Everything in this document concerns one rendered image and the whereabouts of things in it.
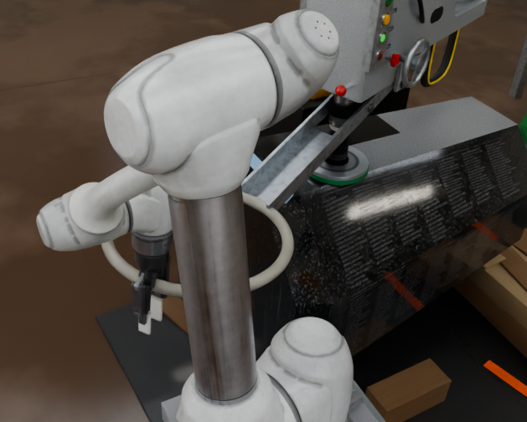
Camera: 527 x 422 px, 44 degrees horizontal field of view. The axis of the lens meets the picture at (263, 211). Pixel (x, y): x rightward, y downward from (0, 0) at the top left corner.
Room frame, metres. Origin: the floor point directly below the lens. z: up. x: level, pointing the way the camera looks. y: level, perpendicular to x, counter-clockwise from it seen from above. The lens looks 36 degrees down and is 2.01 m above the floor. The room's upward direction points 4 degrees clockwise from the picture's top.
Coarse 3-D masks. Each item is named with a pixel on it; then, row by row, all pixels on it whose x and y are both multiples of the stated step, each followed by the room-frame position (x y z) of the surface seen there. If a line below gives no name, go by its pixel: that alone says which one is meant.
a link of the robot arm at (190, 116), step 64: (192, 64) 0.70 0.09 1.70; (256, 64) 0.74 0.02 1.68; (128, 128) 0.64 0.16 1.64; (192, 128) 0.64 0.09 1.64; (256, 128) 0.71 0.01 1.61; (192, 192) 0.66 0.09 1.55; (192, 256) 0.66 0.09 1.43; (192, 320) 0.66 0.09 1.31; (192, 384) 0.68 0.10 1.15; (256, 384) 0.68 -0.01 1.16
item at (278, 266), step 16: (256, 208) 1.46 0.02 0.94; (272, 208) 1.44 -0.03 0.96; (112, 240) 1.22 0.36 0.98; (288, 240) 1.29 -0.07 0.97; (112, 256) 1.16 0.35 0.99; (288, 256) 1.23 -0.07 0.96; (128, 272) 1.11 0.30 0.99; (272, 272) 1.16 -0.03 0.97; (160, 288) 1.07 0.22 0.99; (176, 288) 1.07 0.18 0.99; (256, 288) 1.11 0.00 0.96
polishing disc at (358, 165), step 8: (352, 152) 1.87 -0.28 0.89; (360, 152) 1.87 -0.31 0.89; (352, 160) 1.82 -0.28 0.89; (360, 160) 1.82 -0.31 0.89; (320, 168) 1.76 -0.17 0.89; (328, 168) 1.76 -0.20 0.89; (336, 168) 1.76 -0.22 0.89; (344, 168) 1.77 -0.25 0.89; (352, 168) 1.77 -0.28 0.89; (360, 168) 1.77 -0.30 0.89; (320, 176) 1.73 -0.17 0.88; (328, 176) 1.72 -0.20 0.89; (336, 176) 1.72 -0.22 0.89; (344, 176) 1.72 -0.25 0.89; (352, 176) 1.73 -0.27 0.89; (360, 176) 1.75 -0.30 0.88
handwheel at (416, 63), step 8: (424, 40) 1.82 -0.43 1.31; (416, 48) 1.79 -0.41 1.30; (424, 48) 1.86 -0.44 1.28; (400, 56) 1.85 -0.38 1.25; (408, 56) 1.77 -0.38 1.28; (416, 56) 1.82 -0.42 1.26; (424, 56) 1.87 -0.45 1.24; (408, 64) 1.76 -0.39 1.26; (416, 64) 1.80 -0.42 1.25; (424, 64) 1.86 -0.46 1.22; (416, 80) 1.83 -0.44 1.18
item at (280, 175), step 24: (384, 96) 1.90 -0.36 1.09; (312, 120) 1.77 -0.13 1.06; (360, 120) 1.79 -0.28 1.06; (288, 144) 1.68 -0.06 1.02; (312, 144) 1.71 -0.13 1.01; (336, 144) 1.69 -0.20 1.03; (264, 168) 1.59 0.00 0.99; (288, 168) 1.62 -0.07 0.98; (312, 168) 1.59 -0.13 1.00; (264, 192) 1.53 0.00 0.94; (288, 192) 1.51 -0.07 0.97
